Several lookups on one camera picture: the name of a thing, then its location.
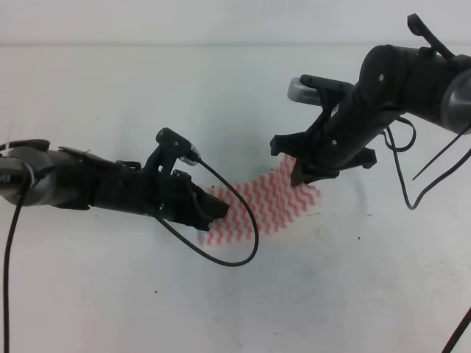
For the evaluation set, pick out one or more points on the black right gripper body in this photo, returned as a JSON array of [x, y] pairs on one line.
[[339, 142]]

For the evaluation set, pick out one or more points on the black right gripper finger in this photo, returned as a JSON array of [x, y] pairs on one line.
[[301, 174], [296, 145]]

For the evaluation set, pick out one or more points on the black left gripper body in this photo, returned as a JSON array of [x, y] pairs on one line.
[[124, 187]]

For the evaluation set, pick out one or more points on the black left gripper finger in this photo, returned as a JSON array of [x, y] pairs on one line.
[[207, 205], [202, 224]]

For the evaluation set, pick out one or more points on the pink white wavy striped towel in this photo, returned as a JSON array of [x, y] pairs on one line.
[[273, 201]]

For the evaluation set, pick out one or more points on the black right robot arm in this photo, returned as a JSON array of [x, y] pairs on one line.
[[430, 82]]

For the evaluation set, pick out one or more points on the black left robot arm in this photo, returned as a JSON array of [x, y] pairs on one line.
[[71, 179]]

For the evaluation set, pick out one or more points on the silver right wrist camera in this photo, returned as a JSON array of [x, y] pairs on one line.
[[318, 91]]

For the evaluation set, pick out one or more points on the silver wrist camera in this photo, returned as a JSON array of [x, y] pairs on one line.
[[318, 91], [170, 148]]

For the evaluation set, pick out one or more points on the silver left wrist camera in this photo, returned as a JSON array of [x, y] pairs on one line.
[[170, 148]]

